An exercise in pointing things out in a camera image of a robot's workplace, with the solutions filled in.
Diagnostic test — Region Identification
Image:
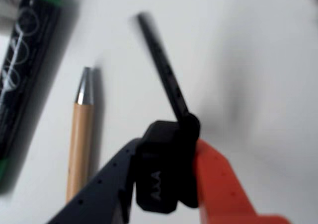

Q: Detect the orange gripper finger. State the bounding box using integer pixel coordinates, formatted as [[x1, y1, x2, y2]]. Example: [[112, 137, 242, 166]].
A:
[[193, 138, 292, 224]]

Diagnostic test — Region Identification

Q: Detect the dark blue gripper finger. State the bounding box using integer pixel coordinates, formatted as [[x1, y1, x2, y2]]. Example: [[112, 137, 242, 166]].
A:
[[45, 138, 142, 224]]

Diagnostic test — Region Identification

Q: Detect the wooden ballpoint pen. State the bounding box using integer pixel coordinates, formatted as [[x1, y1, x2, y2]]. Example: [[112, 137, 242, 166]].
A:
[[65, 66, 97, 204]]

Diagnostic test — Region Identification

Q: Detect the green and black marker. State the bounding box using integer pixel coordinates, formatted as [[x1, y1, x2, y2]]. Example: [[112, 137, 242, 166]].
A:
[[0, 0, 63, 190]]

